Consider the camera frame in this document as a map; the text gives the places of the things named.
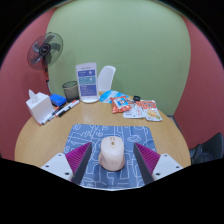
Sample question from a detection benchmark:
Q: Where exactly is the grey-blue patterned mouse pad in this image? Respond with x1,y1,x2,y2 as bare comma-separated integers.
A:
63,123,158,192

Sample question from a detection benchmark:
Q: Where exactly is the light blue packet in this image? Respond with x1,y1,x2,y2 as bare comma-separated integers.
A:
99,89,129,104

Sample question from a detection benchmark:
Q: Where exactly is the clear stand with blue sign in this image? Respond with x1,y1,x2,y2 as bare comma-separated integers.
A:
75,62,101,104

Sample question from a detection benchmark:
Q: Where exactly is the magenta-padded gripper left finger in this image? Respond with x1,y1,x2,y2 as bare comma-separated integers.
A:
40,142,93,185

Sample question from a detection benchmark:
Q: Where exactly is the white chair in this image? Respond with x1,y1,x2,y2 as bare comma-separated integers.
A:
97,65,117,93

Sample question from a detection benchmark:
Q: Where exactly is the white tissue box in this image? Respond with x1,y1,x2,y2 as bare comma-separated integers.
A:
25,89,55,125

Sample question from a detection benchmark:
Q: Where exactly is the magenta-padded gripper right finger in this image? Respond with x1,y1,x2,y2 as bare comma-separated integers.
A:
132,142,184,185

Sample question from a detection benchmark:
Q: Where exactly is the black standing fan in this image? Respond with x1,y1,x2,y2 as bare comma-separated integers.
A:
26,31,64,96

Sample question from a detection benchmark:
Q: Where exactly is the blue whiteboard eraser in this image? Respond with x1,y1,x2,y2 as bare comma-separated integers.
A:
49,93,68,108

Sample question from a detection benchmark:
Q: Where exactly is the dark mesh pen cup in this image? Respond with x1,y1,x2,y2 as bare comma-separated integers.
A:
61,80,80,103

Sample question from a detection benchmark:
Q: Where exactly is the orange and white snack packet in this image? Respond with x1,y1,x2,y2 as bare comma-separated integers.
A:
139,99,163,122

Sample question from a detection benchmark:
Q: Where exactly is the black office chair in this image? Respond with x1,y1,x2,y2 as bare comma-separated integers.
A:
189,132,224,166

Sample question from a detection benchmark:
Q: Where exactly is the pale pink computer mouse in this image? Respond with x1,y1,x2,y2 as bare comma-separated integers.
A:
98,135,127,172

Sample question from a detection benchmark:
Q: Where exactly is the black-capped whiteboard marker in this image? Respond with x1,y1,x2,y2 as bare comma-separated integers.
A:
55,99,81,118

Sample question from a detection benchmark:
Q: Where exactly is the red-capped whiteboard marker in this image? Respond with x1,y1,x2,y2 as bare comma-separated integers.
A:
38,105,62,126

